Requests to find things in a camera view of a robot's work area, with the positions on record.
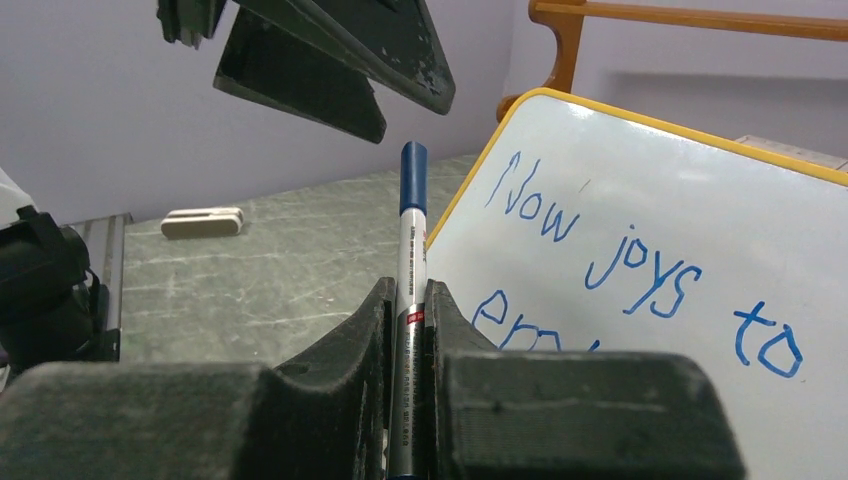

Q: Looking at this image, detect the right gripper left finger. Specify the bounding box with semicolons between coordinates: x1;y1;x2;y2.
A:
1;277;395;479

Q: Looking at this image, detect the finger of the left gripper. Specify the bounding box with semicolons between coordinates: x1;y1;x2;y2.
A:
213;6;386;144
231;1;456;115

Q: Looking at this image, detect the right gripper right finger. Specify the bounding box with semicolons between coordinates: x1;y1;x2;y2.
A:
425;280;746;479

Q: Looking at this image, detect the white marker pen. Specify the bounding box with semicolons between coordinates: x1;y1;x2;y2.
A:
385;206;431;480

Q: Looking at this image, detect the blue marker cap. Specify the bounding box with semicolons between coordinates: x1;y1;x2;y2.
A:
399;141;428;215

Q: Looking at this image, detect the whiteboard with yellow frame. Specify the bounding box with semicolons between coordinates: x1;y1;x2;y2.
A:
427;88;847;479

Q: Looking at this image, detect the beige plastic clip block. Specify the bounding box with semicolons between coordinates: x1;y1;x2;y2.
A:
160;207;244;240

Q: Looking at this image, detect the wooden two-tier shelf rack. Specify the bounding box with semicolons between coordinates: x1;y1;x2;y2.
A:
496;1;847;117

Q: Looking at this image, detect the aluminium frame rail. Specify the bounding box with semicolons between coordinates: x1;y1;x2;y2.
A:
71;213;132;329

